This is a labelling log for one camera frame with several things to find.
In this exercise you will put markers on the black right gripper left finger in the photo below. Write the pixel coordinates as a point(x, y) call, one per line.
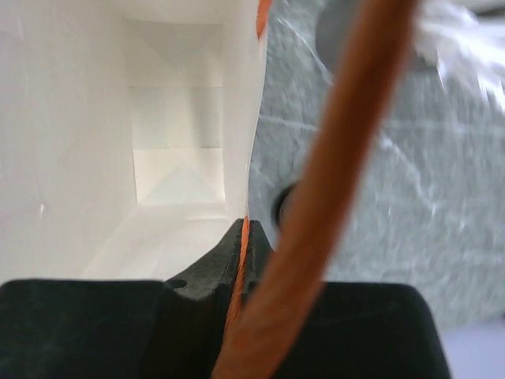
point(218, 266)

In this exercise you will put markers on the grey straw holder cup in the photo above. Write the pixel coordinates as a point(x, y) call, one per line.
point(332, 28)

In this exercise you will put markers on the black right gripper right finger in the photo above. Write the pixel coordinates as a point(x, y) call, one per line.
point(257, 253)

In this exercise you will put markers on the brown paper takeout bag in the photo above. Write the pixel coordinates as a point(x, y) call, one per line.
point(127, 129)

